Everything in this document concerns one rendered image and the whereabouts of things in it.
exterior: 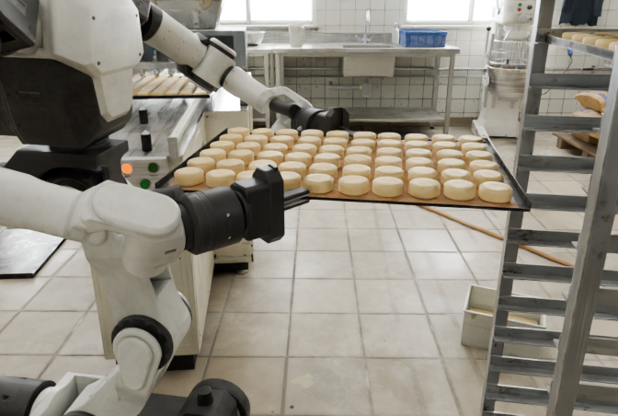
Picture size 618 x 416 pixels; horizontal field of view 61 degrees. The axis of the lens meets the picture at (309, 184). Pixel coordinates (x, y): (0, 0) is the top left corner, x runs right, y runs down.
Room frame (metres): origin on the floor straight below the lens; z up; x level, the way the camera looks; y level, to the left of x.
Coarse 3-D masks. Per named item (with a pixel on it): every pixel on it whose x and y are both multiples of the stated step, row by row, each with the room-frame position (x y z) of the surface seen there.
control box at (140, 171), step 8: (128, 160) 1.53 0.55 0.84; (136, 160) 1.53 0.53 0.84; (144, 160) 1.53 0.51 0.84; (152, 160) 1.53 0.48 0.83; (160, 160) 1.54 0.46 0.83; (136, 168) 1.53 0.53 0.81; (144, 168) 1.53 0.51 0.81; (160, 168) 1.54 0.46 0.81; (128, 176) 1.53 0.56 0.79; (136, 176) 1.53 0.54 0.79; (144, 176) 1.53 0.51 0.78; (152, 176) 1.53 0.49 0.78; (160, 176) 1.54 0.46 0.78; (136, 184) 1.53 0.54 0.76; (152, 184) 1.53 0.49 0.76
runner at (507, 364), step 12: (492, 360) 1.11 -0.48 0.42; (504, 360) 1.11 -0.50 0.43; (516, 360) 1.11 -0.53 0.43; (528, 360) 1.10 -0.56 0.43; (540, 360) 1.10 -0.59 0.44; (504, 372) 1.09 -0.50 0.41; (516, 372) 1.09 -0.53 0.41; (528, 372) 1.09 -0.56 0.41; (540, 372) 1.09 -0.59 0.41; (552, 372) 1.09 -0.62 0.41; (588, 372) 1.08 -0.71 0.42; (600, 372) 1.07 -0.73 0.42; (612, 372) 1.07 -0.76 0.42
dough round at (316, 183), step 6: (312, 174) 0.84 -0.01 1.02; (318, 174) 0.84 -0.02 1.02; (324, 174) 0.84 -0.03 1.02; (306, 180) 0.81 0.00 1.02; (312, 180) 0.80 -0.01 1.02; (318, 180) 0.80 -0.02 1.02; (324, 180) 0.80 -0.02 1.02; (330, 180) 0.81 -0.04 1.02; (306, 186) 0.80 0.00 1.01; (312, 186) 0.80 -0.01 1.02; (318, 186) 0.79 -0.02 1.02; (324, 186) 0.80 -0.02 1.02; (330, 186) 0.80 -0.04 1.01; (312, 192) 0.80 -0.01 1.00; (318, 192) 0.79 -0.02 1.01; (324, 192) 0.80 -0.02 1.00
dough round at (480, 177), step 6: (474, 174) 0.84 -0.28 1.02; (480, 174) 0.84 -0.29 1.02; (486, 174) 0.84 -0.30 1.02; (492, 174) 0.84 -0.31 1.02; (498, 174) 0.84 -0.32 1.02; (474, 180) 0.84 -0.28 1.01; (480, 180) 0.82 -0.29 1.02; (486, 180) 0.82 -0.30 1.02; (492, 180) 0.81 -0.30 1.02; (498, 180) 0.82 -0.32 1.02
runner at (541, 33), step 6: (540, 30) 1.11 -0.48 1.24; (546, 30) 1.11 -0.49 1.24; (552, 30) 1.11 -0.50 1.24; (558, 30) 1.11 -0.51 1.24; (564, 30) 1.11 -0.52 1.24; (570, 30) 1.11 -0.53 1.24; (576, 30) 1.10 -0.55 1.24; (582, 30) 1.10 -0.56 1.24; (588, 30) 1.10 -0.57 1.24; (594, 30) 1.10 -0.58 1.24; (600, 30) 1.10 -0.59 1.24; (606, 30) 1.09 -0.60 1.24; (612, 30) 1.09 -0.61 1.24; (540, 36) 1.11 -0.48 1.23; (558, 36) 1.11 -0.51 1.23; (534, 42) 1.11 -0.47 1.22; (540, 42) 1.10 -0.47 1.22
